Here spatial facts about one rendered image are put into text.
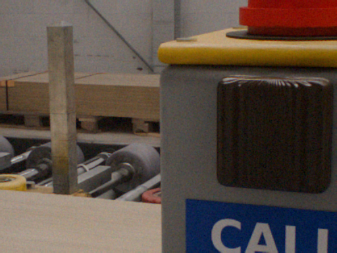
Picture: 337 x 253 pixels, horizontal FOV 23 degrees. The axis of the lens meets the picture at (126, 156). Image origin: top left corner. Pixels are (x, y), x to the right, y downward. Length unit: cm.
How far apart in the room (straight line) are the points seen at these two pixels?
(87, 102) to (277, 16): 665
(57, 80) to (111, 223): 41
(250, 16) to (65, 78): 127
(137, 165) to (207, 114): 167
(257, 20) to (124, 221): 96
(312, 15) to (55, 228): 96
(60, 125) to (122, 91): 520
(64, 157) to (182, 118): 130
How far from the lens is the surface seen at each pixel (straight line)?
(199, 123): 24
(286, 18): 24
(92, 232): 115
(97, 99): 683
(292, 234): 24
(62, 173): 154
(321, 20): 24
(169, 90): 24
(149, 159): 193
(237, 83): 22
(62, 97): 152
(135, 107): 669
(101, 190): 177
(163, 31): 772
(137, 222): 119
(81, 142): 211
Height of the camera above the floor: 124
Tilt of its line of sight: 12 degrees down
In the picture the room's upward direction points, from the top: 1 degrees counter-clockwise
